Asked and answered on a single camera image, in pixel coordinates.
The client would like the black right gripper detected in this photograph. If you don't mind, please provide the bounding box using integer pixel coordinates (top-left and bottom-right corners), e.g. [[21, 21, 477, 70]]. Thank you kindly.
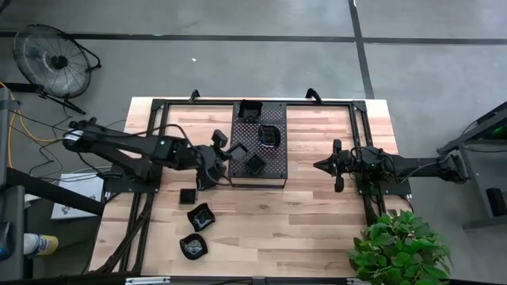
[[314, 139, 354, 193]]

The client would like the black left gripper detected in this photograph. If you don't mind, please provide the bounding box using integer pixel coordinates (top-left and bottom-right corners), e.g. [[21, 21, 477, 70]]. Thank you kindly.
[[196, 129, 235, 178]]

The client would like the black glossy small square plate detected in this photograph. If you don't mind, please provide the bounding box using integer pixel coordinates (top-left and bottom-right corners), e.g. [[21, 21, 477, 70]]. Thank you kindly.
[[178, 188, 197, 206], [228, 142, 250, 162], [244, 153, 267, 177]]

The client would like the black glossy wavy round plate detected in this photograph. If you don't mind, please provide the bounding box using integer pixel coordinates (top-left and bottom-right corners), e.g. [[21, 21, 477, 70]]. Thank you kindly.
[[257, 123, 283, 150], [178, 233, 209, 261], [196, 170, 219, 192]]

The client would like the black glossy flared square plate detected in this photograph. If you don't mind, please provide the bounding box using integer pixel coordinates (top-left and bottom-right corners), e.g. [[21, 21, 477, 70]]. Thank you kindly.
[[237, 98, 265, 123], [186, 202, 217, 234]]

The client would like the black perforated metal rack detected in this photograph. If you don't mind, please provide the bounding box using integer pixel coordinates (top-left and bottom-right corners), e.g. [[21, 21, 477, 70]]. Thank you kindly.
[[227, 101, 289, 190]]

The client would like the green leafy potted plant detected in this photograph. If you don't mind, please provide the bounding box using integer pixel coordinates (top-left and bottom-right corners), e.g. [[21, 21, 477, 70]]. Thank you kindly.
[[346, 209, 455, 285]]

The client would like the white printed box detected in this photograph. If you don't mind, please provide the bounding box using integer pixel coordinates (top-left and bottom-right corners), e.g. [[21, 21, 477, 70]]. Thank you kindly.
[[50, 173, 106, 221]]

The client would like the grey metal workbench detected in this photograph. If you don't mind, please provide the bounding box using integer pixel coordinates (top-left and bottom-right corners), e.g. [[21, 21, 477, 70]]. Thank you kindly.
[[436, 101, 507, 230]]

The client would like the black box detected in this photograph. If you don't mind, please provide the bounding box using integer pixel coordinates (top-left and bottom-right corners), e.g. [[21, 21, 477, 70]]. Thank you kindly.
[[486, 186, 507, 218]]

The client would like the black diagonal beam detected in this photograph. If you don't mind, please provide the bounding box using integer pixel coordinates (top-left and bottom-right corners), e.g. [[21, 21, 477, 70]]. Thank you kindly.
[[5, 167, 106, 218]]

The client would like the black metal floor fan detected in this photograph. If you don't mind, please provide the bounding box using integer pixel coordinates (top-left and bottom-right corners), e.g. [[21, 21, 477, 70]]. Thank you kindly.
[[2, 22, 102, 116]]

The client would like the white yellow spray bottle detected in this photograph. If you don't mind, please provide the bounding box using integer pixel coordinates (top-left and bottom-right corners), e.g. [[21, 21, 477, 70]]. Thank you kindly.
[[22, 233, 59, 257]]

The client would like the grey metal stand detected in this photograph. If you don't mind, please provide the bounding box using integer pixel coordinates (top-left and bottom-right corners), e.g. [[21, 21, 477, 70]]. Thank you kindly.
[[0, 87, 27, 280]]

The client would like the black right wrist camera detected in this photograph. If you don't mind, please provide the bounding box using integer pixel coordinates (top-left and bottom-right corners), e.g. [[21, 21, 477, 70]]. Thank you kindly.
[[336, 153, 353, 174]]

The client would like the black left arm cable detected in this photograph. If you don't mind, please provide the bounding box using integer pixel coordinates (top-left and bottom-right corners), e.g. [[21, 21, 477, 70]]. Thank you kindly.
[[150, 123, 233, 187]]

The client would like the silver metal bracket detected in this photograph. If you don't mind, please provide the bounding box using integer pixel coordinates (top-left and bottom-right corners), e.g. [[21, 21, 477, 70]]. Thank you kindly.
[[125, 276, 172, 285]]

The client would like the black floor cable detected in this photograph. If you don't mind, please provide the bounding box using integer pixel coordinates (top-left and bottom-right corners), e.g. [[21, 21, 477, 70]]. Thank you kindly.
[[7, 108, 128, 177]]

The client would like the yellow floor cable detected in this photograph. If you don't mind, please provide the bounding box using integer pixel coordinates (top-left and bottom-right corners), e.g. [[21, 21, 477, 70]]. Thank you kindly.
[[0, 81, 67, 169]]

